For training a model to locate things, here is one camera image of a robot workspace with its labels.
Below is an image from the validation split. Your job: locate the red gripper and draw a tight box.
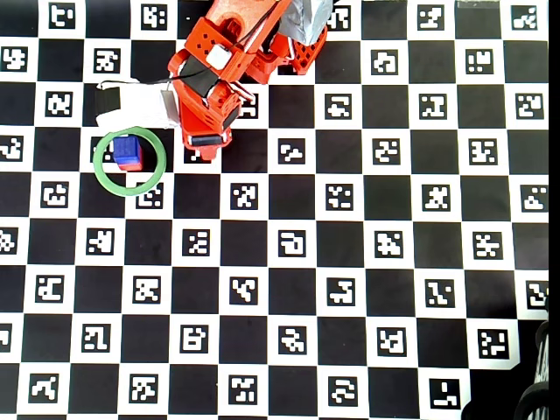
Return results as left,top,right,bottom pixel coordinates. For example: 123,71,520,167
172,78,242,161

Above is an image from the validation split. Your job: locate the red cube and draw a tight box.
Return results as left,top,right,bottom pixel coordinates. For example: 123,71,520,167
116,146,144,172

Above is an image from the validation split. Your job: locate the blue cube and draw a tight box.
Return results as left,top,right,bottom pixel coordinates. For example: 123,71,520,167
112,135,142,165

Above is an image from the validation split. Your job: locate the red robot base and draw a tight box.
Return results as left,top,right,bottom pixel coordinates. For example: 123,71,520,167
247,24,329,84

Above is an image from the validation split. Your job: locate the small grey square block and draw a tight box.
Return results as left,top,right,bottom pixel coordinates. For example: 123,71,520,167
205,45,232,70

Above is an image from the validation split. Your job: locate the checkerboard marker mat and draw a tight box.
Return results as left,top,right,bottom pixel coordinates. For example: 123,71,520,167
0,0,550,420

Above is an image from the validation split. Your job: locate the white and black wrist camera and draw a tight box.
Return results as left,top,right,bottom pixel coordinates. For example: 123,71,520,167
94,78,181,130

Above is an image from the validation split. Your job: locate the thin black camera cable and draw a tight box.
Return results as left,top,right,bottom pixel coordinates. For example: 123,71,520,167
96,8,281,91

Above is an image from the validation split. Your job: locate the green ring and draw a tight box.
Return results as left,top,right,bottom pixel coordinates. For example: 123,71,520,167
92,126,168,197

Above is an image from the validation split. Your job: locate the grey duct tape wrap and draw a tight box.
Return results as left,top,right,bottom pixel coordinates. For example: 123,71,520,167
279,0,336,46

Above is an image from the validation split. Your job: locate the black flexible camera stand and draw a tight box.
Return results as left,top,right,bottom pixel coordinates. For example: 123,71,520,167
515,318,550,420

